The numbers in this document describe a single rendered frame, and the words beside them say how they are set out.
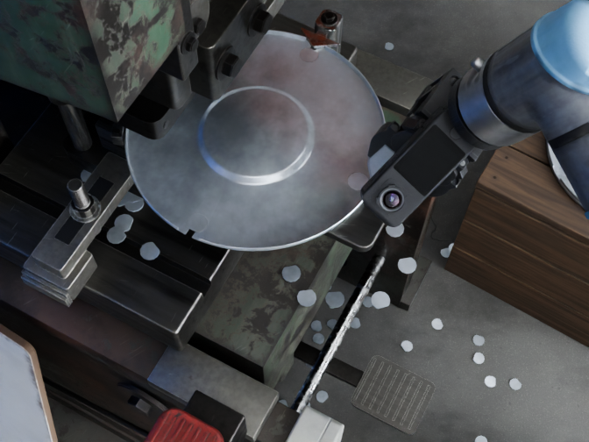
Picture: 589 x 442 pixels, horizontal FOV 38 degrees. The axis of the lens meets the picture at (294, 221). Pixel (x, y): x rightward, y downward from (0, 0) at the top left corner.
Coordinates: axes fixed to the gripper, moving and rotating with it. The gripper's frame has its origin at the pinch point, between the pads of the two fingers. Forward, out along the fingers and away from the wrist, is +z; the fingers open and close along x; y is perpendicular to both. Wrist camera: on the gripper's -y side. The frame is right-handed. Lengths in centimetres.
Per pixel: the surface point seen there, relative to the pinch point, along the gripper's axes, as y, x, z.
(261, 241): -12.3, 5.3, 3.8
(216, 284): -15.5, 4.7, 15.4
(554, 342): 32, -60, 60
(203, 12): -4.8, 24.1, -10.9
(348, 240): -7.0, -1.5, 0.9
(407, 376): 5, -36, 53
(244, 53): -1.3, 19.3, -4.1
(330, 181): -2.2, 3.4, 2.9
